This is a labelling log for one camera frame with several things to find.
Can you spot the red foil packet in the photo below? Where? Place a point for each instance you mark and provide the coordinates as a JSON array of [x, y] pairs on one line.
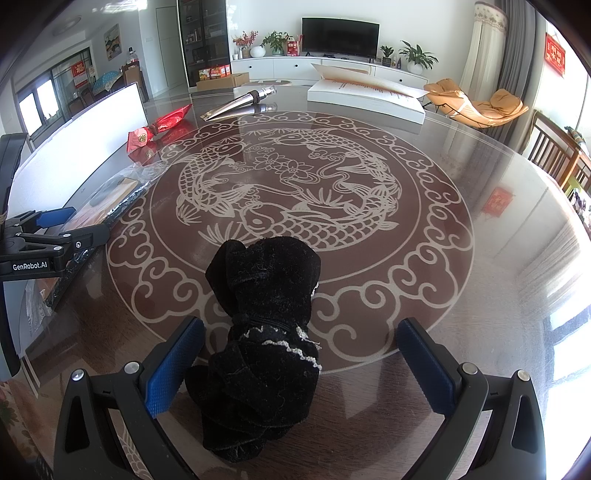
[[173, 118]]

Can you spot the orange snack boxes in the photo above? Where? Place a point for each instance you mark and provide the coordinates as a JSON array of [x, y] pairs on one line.
[[214, 72]]

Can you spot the silver cone-shaped tool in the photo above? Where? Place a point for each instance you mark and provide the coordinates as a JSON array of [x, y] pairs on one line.
[[240, 102]]

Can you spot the white TV cabinet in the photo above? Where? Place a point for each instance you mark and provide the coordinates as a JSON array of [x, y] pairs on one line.
[[286, 70]]

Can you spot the white round vase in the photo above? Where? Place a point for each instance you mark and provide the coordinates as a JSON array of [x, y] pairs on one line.
[[257, 52]]

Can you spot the red gift bag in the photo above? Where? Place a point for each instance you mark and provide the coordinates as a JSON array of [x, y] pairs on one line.
[[293, 47]]

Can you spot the black velvet pouch white trim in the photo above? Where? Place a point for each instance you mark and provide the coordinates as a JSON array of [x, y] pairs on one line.
[[263, 369]]

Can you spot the red packet gold emblem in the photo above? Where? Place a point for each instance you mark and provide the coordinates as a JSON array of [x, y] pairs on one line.
[[141, 139]]

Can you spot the white flat carton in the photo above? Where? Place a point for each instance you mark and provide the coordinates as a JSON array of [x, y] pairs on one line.
[[369, 94]]

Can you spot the black television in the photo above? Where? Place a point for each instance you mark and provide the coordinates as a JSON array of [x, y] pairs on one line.
[[340, 37]]

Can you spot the plastic bottle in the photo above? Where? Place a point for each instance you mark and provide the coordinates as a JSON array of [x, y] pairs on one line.
[[132, 57]]

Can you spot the blue patterned cloth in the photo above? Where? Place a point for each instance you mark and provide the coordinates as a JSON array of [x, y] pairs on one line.
[[108, 81]]

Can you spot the red door sign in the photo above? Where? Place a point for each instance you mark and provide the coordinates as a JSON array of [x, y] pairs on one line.
[[80, 74]]

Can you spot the flat cardboard box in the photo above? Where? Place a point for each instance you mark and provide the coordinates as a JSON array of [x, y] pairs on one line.
[[224, 82]]

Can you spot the large potted plant white pot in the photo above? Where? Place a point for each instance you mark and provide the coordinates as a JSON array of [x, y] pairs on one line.
[[418, 57]]

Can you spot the wooden chair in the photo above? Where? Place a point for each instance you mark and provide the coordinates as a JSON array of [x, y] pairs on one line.
[[554, 147]]

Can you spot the white door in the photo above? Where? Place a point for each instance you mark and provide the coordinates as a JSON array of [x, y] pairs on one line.
[[167, 50]]

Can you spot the orange lounge chair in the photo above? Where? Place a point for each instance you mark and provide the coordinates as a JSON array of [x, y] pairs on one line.
[[475, 106]]

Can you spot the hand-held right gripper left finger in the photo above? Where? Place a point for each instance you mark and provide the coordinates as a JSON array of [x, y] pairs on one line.
[[171, 369]]

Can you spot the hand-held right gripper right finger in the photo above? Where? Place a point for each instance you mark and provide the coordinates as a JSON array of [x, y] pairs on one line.
[[427, 369]]

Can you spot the green leafy potted plant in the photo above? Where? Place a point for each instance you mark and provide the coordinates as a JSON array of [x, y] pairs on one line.
[[277, 42]]

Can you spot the red wall hanging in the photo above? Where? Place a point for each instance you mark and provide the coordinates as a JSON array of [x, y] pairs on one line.
[[555, 54]]

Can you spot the white sheer curtain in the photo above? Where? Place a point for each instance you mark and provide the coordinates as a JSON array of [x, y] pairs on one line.
[[482, 46]]

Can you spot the framed wall painting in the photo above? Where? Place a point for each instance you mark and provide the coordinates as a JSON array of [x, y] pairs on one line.
[[111, 41]]

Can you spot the long clear plastic package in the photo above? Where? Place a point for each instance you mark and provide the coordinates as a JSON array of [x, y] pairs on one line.
[[124, 203]]

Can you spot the grey curtain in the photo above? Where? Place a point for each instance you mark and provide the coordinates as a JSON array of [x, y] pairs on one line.
[[519, 69]]

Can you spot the red flower arrangement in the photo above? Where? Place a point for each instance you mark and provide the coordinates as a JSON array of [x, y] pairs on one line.
[[244, 40]]

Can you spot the white panel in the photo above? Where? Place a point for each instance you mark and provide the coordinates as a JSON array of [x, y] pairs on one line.
[[78, 134]]

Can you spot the black glass display cabinet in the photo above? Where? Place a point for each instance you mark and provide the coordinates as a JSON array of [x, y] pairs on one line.
[[203, 37]]

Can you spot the brown cardboard box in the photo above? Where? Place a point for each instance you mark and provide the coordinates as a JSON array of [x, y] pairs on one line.
[[134, 76]]

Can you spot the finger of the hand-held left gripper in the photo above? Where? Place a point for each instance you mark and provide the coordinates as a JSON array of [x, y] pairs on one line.
[[55, 216], [81, 240]]

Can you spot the floral patterned cloth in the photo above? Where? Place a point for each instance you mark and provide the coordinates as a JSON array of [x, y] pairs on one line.
[[14, 424]]

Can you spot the small potted plant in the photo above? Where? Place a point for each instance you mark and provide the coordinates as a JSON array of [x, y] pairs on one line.
[[386, 55]]

